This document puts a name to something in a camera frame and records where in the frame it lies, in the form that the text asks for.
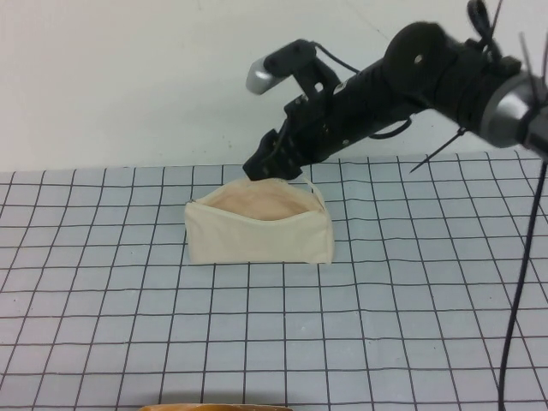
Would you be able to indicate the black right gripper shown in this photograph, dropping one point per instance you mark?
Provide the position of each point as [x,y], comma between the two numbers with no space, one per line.
[342,115]

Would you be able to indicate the cream fabric pencil case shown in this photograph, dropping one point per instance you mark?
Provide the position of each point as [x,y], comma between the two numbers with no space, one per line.
[257,244]

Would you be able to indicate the black zip tie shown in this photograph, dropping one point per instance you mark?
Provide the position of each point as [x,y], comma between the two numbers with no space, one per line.
[486,19]
[441,150]
[528,60]

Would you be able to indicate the blue grid tablecloth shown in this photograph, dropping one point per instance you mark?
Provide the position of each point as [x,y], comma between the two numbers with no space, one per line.
[128,325]

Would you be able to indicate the orange brown rounded object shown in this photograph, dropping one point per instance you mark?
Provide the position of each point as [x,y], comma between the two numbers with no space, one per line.
[214,407]

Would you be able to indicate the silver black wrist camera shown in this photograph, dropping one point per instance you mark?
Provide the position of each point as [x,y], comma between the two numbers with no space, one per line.
[261,77]

